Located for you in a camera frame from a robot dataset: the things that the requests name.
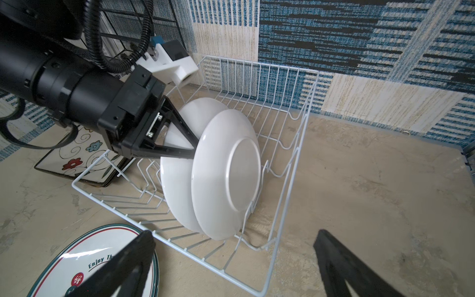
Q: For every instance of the black wire shelf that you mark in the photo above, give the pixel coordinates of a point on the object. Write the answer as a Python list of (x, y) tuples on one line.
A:
[(121, 25)]

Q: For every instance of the white round plate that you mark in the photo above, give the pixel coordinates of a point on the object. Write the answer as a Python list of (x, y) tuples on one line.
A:
[(82, 258), (176, 172), (225, 174)]

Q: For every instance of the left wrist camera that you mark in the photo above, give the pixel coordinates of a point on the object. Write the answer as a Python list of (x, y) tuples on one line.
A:
[(170, 62)]

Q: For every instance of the white wire dish rack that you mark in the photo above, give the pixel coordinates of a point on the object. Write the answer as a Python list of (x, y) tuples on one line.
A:
[(278, 101)]

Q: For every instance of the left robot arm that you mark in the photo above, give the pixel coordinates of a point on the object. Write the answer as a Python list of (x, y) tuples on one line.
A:
[(52, 56)]

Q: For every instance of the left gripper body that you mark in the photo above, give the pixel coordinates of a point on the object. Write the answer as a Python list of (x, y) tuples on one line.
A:
[(127, 119)]

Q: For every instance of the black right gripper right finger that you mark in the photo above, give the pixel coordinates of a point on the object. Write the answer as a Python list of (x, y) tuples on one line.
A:
[(340, 269)]

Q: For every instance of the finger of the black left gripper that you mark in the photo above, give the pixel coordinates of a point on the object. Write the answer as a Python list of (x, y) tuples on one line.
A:
[(157, 151), (169, 115)]

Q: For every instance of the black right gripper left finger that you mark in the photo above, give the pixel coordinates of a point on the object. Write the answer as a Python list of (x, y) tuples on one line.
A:
[(126, 274)]

